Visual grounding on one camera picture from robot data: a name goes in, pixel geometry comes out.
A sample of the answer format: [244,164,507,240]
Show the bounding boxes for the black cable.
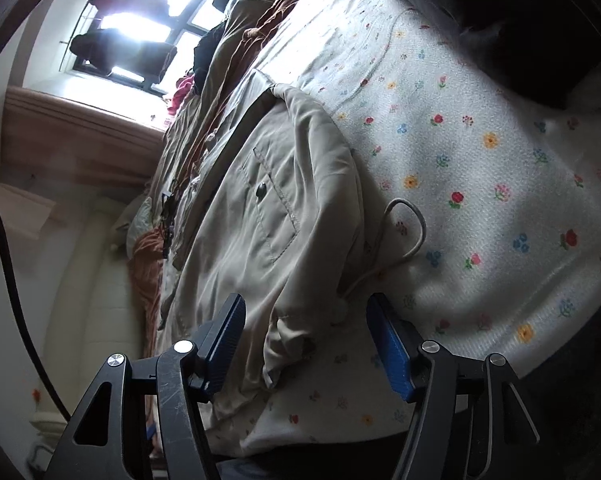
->
[0,190,72,422]

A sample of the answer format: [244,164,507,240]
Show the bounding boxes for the cream leather headboard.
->
[40,195,151,421]

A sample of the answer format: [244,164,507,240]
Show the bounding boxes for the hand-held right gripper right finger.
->
[365,292,541,480]

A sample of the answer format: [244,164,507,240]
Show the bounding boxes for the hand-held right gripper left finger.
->
[43,292,247,480]

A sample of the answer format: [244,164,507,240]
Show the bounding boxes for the black clothes pile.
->
[193,22,231,96]

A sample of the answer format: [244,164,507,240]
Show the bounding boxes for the pale pillow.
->
[113,197,151,256]

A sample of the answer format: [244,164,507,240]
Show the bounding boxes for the orange-brown blanket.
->
[128,0,311,351]

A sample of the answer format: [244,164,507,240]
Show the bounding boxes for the white floral bed sheet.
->
[205,0,601,458]

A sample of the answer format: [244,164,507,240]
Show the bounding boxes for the beige duvet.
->
[153,0,276,196]

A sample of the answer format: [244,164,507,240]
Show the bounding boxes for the black cables and glasses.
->
[160,177,178,261]

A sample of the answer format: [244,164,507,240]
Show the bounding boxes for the long dark hanging garment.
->
[70,27,178,86]

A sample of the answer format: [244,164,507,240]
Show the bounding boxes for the beige jacket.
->
[153,67,427,433]

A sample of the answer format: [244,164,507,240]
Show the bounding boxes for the black cloth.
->
[370,0,601,111]

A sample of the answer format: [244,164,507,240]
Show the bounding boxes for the window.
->
[60,0,246,96]

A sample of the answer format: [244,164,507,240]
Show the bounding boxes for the red garment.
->
[166,74,197,116]

